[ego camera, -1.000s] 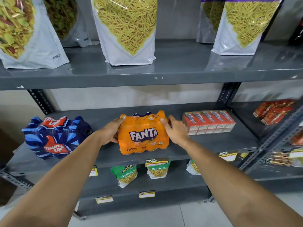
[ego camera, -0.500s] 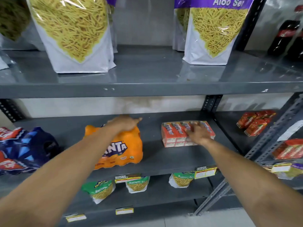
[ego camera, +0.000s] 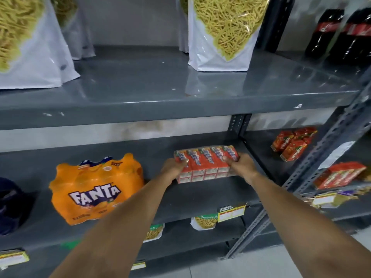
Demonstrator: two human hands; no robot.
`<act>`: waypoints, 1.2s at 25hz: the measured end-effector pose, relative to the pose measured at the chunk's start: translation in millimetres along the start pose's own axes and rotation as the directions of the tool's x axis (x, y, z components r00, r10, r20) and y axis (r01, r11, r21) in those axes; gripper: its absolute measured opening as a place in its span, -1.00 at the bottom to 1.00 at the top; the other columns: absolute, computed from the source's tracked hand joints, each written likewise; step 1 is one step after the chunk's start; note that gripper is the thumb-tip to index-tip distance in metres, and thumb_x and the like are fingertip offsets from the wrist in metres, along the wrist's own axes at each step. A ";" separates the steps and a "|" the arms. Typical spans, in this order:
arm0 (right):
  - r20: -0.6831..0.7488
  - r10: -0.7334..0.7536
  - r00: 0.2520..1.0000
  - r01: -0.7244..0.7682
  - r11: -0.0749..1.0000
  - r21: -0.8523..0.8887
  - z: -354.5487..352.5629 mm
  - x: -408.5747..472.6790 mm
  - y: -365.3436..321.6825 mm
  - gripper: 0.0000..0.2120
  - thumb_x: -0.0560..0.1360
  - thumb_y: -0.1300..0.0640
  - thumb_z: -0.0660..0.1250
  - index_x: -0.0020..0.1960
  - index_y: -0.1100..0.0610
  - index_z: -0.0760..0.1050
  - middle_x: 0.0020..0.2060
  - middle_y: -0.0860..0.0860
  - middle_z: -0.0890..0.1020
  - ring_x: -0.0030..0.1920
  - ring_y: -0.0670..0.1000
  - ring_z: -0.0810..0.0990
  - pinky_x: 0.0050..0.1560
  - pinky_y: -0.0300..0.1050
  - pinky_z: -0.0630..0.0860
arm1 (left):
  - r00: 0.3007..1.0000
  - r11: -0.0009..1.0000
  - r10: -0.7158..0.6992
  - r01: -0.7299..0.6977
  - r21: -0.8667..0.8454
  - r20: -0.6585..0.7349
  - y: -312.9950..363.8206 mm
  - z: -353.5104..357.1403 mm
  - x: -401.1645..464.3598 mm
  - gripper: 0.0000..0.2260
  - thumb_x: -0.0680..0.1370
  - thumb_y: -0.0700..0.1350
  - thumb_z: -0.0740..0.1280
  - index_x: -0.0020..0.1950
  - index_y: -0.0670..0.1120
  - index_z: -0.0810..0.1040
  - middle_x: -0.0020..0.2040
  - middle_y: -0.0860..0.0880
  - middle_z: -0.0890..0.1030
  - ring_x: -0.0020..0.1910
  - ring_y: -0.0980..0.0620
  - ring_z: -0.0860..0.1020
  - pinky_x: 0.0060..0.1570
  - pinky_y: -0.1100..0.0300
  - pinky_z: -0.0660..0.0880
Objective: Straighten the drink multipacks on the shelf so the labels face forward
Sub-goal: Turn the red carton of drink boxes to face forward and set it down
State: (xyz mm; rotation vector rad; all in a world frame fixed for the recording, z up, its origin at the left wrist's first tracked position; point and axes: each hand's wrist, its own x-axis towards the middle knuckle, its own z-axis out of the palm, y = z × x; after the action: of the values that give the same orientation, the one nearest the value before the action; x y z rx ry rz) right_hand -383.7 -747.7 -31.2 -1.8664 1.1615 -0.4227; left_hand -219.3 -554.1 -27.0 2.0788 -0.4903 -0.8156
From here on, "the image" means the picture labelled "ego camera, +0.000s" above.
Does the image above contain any person's left hand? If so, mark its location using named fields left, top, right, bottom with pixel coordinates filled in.
left=161, top=158, right=189, bottom=183

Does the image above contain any person's right hand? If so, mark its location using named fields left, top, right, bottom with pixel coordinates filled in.
left=223, top=153, right=259, bottom=186

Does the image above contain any red juice carton multipack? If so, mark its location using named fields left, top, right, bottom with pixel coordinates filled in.
left=174, top=145, right=240, bottom=184

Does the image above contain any person's right forearm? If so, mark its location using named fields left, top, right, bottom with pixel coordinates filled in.
left=246, top=173, right=371, bottom=278

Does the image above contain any person's left forearm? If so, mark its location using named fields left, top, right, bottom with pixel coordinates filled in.
left=49, top=170, right=174, bottom=278

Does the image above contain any small noodle snack bag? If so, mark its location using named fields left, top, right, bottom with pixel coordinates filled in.
left=143, top=223, right=165, bottom=243
left=190, top=214, right=219, bottom=231

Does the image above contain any orange soda bottle multipack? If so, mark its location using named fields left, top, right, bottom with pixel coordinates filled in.
left=48, top=153, right=145, bottom=226

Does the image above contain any grey slotted metal shelf rack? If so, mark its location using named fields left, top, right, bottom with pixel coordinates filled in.
left=225, top=0, right=371, bottom=259

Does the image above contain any white sticker on upright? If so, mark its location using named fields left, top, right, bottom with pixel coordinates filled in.
left=318, top=141, right=356, bottom=169

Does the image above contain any yellow and purple packet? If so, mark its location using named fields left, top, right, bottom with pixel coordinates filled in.
left=311, top=189, right=360, bottom=209

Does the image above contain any long red juice carton pack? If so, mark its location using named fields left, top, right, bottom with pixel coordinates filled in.
left=313, top=161, right=367, bottom=190

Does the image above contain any white bag of yellow noodle snack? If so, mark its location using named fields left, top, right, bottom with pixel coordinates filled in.
left=49, top=0, right=96, bottom=61
left=0, top=0, right=81, bottom=90
left=187, top=0, right=272, bottom=72
left=175, top=0, right=190, bottom=53

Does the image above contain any dark cola bottle red label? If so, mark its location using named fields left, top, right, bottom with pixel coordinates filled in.
left=304, top=8, right=346, bottom=60
left=330, top=8, right=371, bottom=66

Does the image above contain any dark blue bottle multipack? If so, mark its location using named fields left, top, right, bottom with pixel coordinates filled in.
left=0, top=178, right=33, bottom=236

